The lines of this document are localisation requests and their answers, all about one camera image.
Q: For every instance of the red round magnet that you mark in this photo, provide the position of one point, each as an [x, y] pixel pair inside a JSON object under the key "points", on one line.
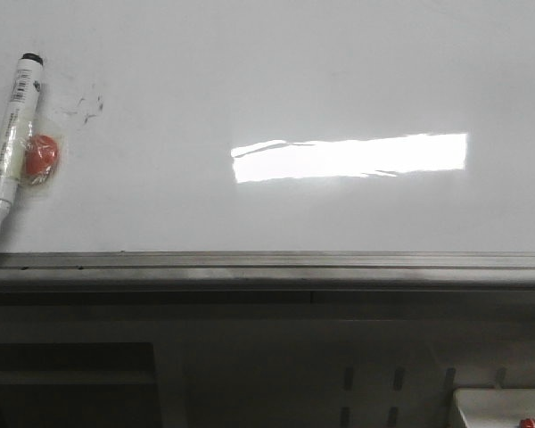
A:
{"points": [[41, 156]]}

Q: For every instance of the white black whiteboard marker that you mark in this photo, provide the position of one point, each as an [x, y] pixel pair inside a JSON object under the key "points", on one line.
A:
{"points": [[17, 127]]}

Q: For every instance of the white whiteboard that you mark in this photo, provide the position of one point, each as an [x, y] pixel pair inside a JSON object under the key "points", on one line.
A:
{"points": [[279, 125]]}

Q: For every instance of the white slotted metal panel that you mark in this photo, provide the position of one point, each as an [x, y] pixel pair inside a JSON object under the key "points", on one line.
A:
{"points": [[313, 373]]}

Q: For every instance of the white plastic box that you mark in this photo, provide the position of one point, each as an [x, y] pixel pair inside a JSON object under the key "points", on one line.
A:
{"points": [[491, 407]]}

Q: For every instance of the small red cap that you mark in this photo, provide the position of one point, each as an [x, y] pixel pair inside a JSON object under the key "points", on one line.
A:
{"points": [[527, 423]]}

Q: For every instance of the grey aluminium whiteboard frame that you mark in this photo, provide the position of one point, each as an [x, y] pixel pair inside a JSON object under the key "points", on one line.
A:
{"points": [[264, 273]]}

